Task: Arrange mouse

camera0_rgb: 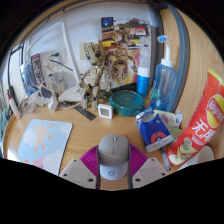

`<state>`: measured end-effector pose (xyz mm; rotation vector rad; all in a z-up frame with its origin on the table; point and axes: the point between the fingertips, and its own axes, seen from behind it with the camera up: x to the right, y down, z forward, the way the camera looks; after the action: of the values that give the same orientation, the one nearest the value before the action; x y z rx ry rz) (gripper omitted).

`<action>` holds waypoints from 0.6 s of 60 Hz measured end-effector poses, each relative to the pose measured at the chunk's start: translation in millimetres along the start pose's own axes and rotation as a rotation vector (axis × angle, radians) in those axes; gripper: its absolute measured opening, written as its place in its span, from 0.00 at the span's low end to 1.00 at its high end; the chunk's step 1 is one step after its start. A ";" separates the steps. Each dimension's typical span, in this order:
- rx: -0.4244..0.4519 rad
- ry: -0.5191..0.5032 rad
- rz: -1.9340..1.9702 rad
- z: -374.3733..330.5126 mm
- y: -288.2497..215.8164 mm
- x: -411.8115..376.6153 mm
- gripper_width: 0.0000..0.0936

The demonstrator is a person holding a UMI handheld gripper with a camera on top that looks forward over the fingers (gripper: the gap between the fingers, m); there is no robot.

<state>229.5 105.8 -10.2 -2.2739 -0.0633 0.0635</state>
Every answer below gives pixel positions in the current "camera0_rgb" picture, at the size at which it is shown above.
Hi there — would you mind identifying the blue and white can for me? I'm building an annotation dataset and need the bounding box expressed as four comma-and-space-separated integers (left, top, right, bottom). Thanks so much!
135, 66, 151, 98

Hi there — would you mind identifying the blue model kit box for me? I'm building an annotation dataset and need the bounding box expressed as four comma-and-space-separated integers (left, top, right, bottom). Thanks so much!
19, 53, 46, 98

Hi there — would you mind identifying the white computer mouse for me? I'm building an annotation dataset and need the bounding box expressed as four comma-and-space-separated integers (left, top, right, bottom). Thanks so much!
97, 134, 130, 181

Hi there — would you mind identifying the tan robot model figure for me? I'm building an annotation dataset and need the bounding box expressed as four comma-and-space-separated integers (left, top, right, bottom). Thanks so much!
79, 39, 113, 112

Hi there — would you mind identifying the red chips can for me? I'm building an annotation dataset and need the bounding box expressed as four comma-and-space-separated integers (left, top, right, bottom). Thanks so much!
166, 68, 224, 167

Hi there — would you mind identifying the colourful printed box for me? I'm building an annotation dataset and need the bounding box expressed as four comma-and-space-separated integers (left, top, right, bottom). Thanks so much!
100, 16, 153, 93

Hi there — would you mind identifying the teal round bowl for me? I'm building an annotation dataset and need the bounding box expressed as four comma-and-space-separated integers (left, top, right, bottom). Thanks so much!
109, 89, 146, 118

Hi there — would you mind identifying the bed with teal blanket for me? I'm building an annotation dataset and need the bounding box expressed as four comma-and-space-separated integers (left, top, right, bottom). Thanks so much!
0, 106, 9, 143

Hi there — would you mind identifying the blue spray bottle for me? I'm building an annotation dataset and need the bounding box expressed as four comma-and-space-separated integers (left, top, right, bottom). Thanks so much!
149, 34, 178, 113

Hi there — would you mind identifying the white socket with green plug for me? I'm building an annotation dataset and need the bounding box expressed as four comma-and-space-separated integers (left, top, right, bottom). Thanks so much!
46, 51, 64, 69

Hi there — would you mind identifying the clear glass jar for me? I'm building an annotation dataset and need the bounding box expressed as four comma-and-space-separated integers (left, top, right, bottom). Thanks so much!
49, 73, 66, 96

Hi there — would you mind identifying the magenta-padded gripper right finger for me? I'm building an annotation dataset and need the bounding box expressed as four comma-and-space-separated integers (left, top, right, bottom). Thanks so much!
126, 143, 169, 190

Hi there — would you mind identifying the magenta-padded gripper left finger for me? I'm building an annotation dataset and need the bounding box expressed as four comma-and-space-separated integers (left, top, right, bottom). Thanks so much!
59, 144, 102, 190

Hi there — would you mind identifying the pastel sky print mouse pad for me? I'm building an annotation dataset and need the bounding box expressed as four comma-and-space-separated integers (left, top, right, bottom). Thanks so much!
17, 119, 74, 177

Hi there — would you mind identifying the black ruler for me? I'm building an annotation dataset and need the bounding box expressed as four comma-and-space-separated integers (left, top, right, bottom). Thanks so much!
73, 105, 98, 122

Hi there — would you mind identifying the blue pen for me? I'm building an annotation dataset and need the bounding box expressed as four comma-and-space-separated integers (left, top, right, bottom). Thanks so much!
159, 146, 172, 172

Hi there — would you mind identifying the white cable tangle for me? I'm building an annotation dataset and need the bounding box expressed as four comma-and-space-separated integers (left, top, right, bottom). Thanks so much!
18, 89, 43, 116

